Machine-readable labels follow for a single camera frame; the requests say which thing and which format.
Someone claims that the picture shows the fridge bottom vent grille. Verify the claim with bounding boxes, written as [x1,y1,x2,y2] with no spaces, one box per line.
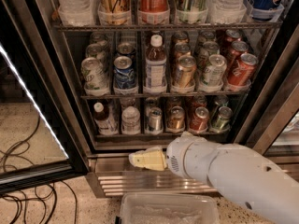
[97,171,216,197]

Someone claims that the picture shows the bottom shelf orange can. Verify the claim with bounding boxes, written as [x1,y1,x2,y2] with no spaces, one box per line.
[167,106,185,130]

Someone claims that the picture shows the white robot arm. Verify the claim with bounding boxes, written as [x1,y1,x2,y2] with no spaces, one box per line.
[129,132,299,224]

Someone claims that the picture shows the front blue soda can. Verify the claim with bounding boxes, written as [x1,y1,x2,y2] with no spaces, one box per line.
[114,56,135,90]

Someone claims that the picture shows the bottom shelf water bottle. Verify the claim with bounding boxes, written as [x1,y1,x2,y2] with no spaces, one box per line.
[121,106,141,135]

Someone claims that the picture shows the orange soda can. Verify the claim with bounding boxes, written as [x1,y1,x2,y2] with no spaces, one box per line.
[174,43,191,60]
[171,31,190,44]
[173,55,196,88]

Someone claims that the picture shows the open glass fridge door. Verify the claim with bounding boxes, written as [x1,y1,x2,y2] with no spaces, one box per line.
[0,0,88,194]

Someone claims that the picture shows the bottom shelf tea bottle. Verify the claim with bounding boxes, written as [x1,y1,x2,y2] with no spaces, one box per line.
[93,102,118,135]

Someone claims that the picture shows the top shelf water bottle right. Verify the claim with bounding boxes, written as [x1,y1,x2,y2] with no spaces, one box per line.
[207,0,247,24]

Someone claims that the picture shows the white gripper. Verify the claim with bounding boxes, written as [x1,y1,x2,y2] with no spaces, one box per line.
[129,132,215,184]

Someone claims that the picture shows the bottom shelf green can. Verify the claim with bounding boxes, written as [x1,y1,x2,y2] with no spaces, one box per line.
[211,106,233,132]

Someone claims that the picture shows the brown tea bottle middle shelf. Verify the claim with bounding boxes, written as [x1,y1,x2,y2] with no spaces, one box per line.
[146,35,167,88]

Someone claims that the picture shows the blue soda can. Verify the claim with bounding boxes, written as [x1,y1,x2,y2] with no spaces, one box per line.
[117,42,135,60]
[114,56,135,90]

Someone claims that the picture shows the black floor cables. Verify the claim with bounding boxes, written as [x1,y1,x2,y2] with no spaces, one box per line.
[0,114,78,224]

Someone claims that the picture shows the top shelf water bottle left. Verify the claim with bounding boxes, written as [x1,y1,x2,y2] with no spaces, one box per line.
[58,0,97,27]

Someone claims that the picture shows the front white green can left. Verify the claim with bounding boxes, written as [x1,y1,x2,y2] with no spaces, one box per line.
[81,57,107,90]

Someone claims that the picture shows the bottom shelf red can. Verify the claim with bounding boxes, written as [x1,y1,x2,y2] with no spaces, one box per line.
[189,106,209,132]

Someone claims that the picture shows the clear plastic bin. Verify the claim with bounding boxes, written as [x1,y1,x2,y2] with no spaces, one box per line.
[120,192,220,224]

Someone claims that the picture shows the shelf water bottle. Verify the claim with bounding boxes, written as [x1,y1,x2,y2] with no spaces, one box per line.
[121,106,141,135]
[58,0,97,27]
[207,0,247,24]

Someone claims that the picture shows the red soda can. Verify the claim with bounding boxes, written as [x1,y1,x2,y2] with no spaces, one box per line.
[226,40,249,69]
[227,53,258,86]
[221,29,242,47]

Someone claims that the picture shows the bottom shelf silver can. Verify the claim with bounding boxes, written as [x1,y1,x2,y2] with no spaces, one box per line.
[148,107,163,132]

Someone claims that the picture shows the front red soda can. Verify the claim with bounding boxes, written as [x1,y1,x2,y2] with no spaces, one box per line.
[227,53,258,86]

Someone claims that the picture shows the top shelf gold can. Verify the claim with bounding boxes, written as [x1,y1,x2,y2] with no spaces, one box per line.
[98,0,131,25]

